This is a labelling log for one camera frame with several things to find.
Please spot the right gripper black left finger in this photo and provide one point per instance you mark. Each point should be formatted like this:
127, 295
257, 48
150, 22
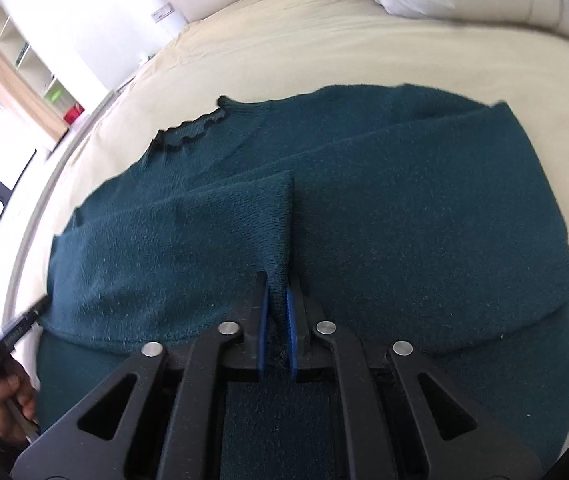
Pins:
256, 325

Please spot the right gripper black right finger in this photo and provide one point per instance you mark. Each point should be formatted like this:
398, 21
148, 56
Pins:
298, 330

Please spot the dark green knit sweater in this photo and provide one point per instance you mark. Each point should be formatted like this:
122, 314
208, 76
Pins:
408, 212

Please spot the person's left hand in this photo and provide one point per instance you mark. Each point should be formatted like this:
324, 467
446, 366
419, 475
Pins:
16, 386

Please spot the red box on shelf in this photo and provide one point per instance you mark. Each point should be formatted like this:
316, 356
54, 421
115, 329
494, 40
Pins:
73, 113

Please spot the beige curtain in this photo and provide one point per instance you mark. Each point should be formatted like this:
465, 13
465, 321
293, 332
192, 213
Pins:
17, 95

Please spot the green item on shelf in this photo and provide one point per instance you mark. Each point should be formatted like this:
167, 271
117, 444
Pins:
54, 93

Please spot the cream bed sheet mattress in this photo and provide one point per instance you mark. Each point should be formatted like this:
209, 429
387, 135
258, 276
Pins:
259, 50

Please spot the wall socket plate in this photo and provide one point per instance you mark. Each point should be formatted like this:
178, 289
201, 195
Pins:
163, 12

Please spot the white wall shelf unit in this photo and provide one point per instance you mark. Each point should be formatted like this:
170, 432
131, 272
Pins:
36, 73

